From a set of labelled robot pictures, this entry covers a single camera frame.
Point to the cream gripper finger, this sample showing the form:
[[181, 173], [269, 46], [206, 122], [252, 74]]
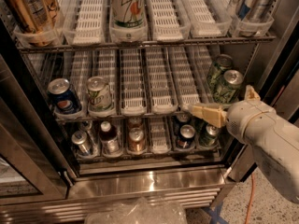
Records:
[[251, 94], [213, 114]]

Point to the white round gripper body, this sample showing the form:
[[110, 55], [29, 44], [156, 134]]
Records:
[[248, 118]]

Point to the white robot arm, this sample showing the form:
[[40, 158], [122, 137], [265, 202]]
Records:
[[279, 162]]

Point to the green can bottom front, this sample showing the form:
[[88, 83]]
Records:
[[209, 135]]

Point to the blue can bottom front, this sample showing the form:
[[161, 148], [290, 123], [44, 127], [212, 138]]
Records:
[[185, 136]]

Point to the copper can bottom front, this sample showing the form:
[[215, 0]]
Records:
[[137, 140]]

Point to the silver blue can top right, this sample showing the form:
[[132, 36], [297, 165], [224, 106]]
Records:
[[249, 10]]

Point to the white green soda can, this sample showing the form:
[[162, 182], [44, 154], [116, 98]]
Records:
[[99, 94]]

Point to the stainless steel fridge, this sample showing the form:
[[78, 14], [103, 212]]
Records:
[[155, 80]]

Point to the white 7up can top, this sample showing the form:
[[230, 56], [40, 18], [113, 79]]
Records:
[[127, 14]]

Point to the silver can bottom left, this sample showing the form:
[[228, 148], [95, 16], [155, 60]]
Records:
[[81, 140]]

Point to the blue pepsi can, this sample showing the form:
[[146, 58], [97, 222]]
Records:
[[64, 97]]

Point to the fridge glass door left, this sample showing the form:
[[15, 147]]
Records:
[[31, 140]]

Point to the gold can top shelf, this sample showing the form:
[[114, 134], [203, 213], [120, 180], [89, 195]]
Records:
[[36, 19]]

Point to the blue tape cross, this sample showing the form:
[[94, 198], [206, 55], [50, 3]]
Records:
[[215, 214]]

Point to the dark bottle white cap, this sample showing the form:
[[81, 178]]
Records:
[[109, 137]]

